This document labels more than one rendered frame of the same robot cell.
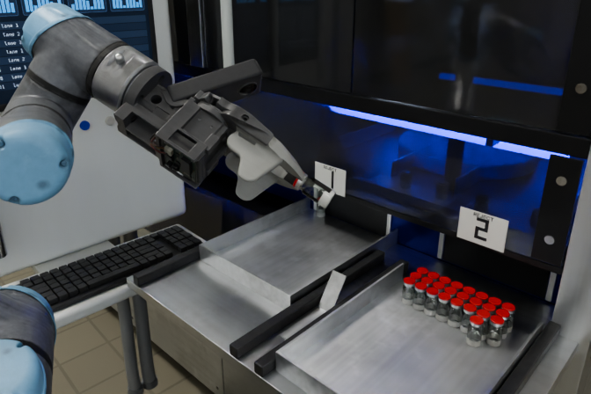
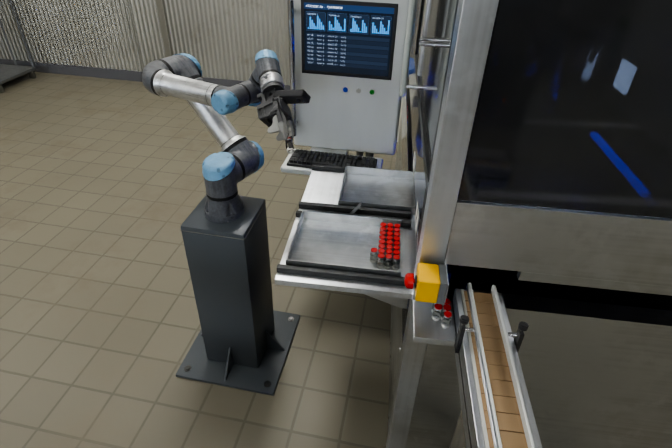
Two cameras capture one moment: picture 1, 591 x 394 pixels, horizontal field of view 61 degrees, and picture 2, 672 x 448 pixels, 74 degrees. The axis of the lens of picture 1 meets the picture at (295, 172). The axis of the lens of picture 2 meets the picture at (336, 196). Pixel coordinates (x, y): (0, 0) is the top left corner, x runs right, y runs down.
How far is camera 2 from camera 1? 1.11 m
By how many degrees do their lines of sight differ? 48
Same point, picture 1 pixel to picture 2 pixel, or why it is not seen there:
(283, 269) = (364, 195)
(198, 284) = (329, 180)
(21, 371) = (224, 163)
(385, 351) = (340, 239)
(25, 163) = (218, 102)
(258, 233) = (383, 176)
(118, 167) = (358, 116)
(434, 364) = (346, 254)
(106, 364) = not seen: hidden behind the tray
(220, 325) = (311, 197)
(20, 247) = (306, 135)
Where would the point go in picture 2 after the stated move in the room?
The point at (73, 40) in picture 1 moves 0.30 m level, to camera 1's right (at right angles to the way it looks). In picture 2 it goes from (259, 65) to (311, 93)
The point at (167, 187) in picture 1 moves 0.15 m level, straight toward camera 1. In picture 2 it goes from (384, 136) to (365, 147)
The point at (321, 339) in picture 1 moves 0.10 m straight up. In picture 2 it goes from (329, 221) to (330, 197)
